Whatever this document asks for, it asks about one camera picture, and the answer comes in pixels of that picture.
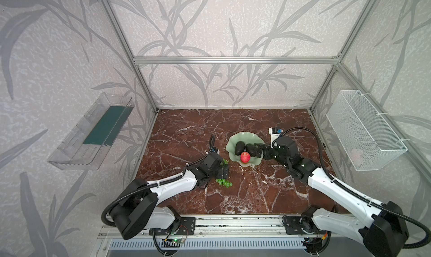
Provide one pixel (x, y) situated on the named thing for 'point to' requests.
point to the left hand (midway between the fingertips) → (224, 164)
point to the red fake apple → (244, 157)
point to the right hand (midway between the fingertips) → (262, 138)
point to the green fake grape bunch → (223, 182)
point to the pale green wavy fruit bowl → (247, 137)
